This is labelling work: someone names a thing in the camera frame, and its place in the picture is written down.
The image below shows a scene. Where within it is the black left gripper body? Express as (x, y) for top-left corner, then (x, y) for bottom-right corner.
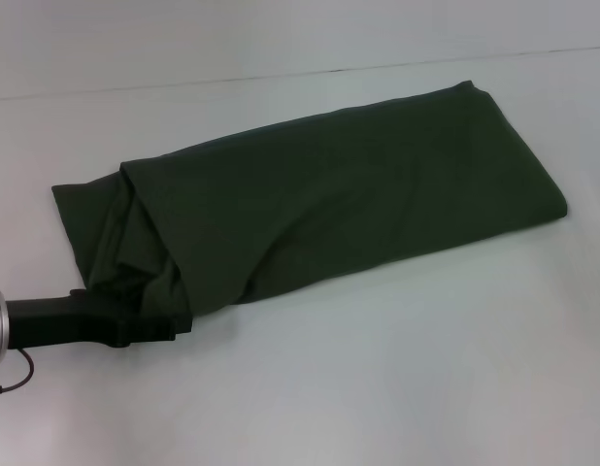
(3, 288), (134, 351)

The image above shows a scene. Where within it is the dark left gripper cable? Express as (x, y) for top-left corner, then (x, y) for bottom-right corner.
(0, 347), (37, 393)

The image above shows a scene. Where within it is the dark green printed T-shirt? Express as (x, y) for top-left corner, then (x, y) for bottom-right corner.
(50, 81), (569, 324)

